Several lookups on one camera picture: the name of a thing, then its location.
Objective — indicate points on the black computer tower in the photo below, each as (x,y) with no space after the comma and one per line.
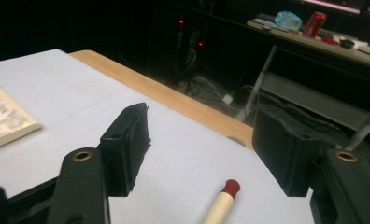
(189,37)

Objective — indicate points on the crumpled blue face mask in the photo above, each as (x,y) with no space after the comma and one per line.
(287,20)

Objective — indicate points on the small black device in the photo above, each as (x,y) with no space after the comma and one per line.
(347,44)

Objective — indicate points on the red soda can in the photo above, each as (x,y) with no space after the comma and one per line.
(314,25)

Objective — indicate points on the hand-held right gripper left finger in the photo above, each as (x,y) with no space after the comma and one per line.
(125,149)

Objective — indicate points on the white-framed desk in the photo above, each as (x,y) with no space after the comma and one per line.
(317,99)

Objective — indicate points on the small red item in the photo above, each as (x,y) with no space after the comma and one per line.
(329,40)

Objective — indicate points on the white power adapter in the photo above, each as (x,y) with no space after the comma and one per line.
(227,99)

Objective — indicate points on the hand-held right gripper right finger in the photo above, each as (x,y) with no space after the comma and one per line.
(282,152)

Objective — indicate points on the cream plastic dustpan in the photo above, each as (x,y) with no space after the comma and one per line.
(18,130)

